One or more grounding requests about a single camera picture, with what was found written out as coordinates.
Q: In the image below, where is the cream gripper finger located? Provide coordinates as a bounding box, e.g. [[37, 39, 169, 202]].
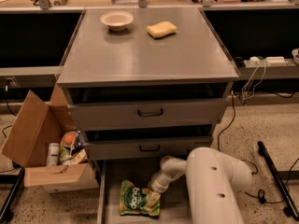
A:
[[147, 191, 161, 207]]

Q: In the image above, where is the green rice chip bag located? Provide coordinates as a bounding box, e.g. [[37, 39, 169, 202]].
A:
[[119, 180, 160, 217]]

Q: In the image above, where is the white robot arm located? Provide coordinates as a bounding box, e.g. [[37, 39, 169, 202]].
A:
[[149, 147, 252, 224]]

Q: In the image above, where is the grey bottom drawer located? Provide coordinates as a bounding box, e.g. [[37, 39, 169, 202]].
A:
[[97, 158, 192, 224]]

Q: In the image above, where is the grey drawer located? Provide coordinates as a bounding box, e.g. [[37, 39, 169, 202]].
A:
[[97, 158, 192, 224], [84, 136, 212, 160], [68, 99, 225, 131]]

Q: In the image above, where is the grey middle drawer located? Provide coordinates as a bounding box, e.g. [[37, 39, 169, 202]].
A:
[[84, 136, 212, 160]]

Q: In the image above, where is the grey top drawer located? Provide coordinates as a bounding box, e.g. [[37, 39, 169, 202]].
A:
[[68, 99, 225, 131]]

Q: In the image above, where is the grey drawer cabinet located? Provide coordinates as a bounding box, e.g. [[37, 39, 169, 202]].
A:
[[57, 7, 240, 173]]

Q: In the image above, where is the orange snack package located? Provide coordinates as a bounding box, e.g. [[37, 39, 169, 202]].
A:
[[61, 132, 84, 155]]

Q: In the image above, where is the white spray can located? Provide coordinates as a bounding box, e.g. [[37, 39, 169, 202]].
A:
[[46, 143, 60, 166]]

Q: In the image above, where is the black metal floor bar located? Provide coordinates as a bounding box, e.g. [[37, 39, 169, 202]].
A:
[[257, 141, 299, 221]]

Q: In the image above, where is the black left floor bar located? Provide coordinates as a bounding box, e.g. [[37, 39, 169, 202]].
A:
[[0, 168, 24, 224]]

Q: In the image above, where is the brown cardboard box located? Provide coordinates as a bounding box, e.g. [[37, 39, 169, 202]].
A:
[[1, 87, 99, 193]]

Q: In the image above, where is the yellow sponge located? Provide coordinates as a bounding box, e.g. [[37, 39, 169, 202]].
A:
[[147, 21, 178, 38]]

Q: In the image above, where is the white paper bowl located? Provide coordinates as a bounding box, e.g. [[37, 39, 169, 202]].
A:
[[100, 11, 134, 32]]

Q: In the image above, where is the black power cable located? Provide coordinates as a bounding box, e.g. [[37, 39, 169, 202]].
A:
[[216, 91, 285, 205]]

